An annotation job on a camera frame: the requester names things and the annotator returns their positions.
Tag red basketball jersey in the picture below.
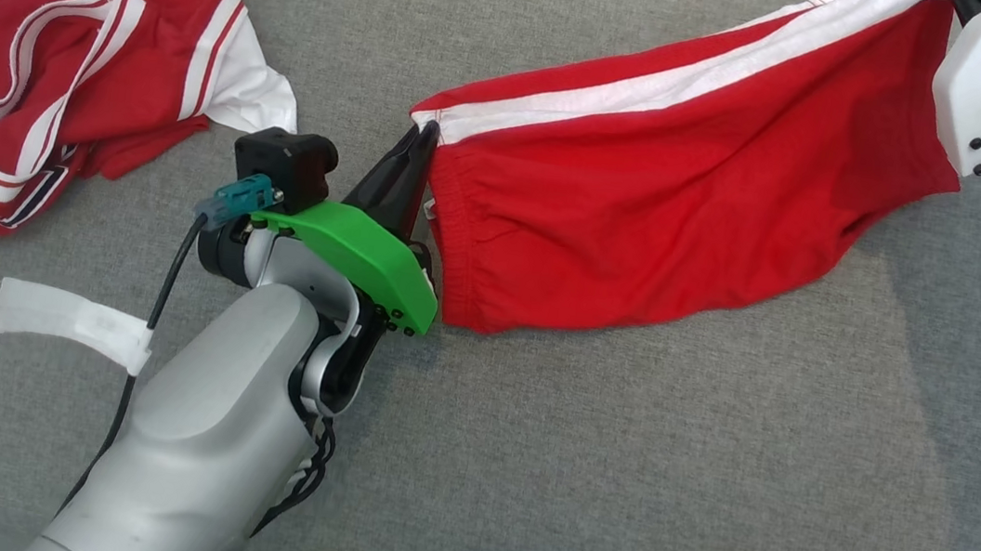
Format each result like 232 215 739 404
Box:
0 0 315 308

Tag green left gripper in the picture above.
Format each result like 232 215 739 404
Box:
239 101 462 341

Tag red shorts with white stripe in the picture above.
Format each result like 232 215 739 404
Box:
386 0 981 389

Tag white tape tag on left cable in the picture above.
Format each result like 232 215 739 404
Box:
0 275 161 379

